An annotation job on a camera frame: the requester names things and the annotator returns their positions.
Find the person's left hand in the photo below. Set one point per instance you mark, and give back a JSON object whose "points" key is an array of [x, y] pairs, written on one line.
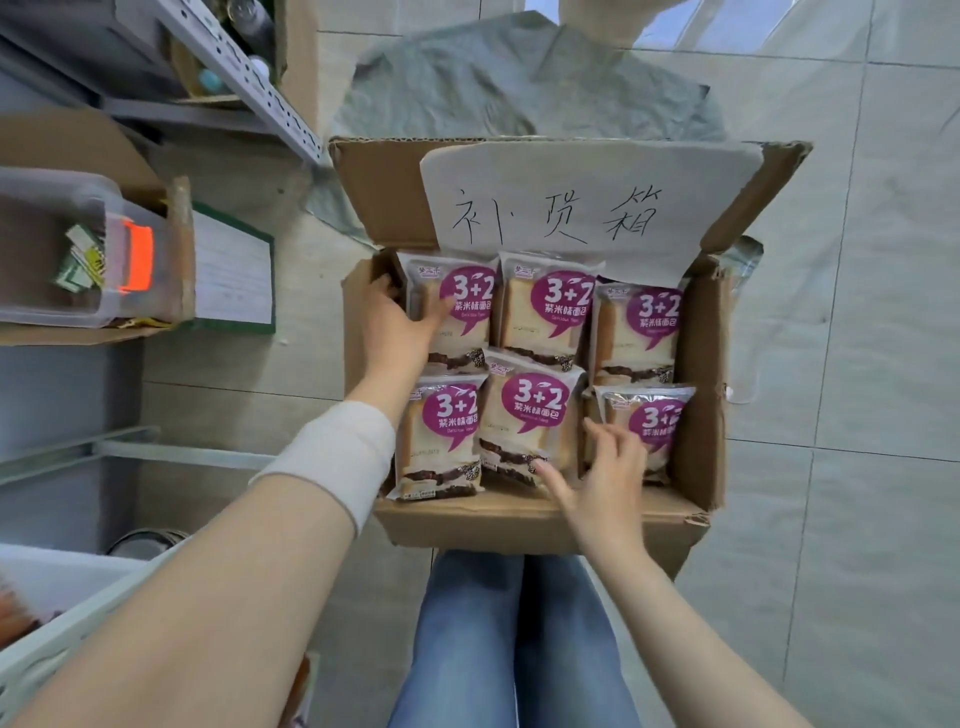
{"points": [[394, 345]]}

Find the person's right hand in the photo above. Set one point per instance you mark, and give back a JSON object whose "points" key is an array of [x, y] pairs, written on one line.
{"points": [[607, 495]]}

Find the purple label bread packet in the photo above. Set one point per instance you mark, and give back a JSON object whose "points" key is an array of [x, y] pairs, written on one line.
{"points": [[525, 435], [469, 330]]}

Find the brown cardboard box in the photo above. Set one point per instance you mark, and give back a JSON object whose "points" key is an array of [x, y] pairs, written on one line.
{"points": [[525, 517]]}

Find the pile of bread packets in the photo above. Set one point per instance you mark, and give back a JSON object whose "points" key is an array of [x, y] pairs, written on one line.
{"points": [[637, 337]]}

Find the white metal shelf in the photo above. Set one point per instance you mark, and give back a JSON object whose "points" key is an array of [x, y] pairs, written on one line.
{"points": [[187, 454]]}

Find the person's right forearm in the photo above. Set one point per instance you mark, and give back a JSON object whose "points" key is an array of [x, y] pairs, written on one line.
{"points": [[675, 645]]}

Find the person's left forearm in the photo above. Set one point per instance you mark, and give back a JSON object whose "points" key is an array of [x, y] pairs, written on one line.
{"points": [[187, 622]]}

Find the person's blue jeans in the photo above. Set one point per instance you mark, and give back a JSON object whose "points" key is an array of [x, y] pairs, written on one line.
{"points": [[465, 645]]}

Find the white arm sleeve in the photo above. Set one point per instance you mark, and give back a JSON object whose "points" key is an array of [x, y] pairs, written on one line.
{"points": [[330, 457]]}

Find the green clipboard with paper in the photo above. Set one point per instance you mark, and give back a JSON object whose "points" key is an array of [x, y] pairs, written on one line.
{"points": [[232, 270]]}

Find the white handwritten paper sheet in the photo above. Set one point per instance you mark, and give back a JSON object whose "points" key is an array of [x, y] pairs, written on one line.
{"points": [[525, 180]]}

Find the grey green woven sack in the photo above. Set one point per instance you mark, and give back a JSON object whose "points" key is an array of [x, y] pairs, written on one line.
{"points": [[525, 82]]}

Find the brown bottle carton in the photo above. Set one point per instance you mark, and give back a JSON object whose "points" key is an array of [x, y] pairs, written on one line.
{"points": [[300, 60]]}

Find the clear white capped bottle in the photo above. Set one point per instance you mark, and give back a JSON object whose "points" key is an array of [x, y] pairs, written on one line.
{"points": [[259, 69]]}

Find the white perforated metal rack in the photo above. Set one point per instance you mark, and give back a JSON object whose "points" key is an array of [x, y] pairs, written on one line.
{"points": [[247, 75]]}

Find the round metal pot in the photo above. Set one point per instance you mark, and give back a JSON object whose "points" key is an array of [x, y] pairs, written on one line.
{"points": [[146, 544]]}

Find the green yellow sachets bundle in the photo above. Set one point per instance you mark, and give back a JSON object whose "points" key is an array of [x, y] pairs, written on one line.
{"points": [[82, 262]]}

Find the teal capped bottle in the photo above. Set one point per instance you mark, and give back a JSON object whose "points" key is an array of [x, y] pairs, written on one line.
{"points": [[209, 81]]}

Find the green plastic bottle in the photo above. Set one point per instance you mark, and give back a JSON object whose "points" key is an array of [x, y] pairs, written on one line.
{"points": [[251, 22]]}

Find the clear bin with orange latches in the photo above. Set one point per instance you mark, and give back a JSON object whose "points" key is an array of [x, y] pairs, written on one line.
{"points": [[45, 202]]}

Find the cluster of red snack packets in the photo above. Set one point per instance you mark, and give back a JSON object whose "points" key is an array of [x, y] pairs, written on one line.
{"points": [[19, 619]]}

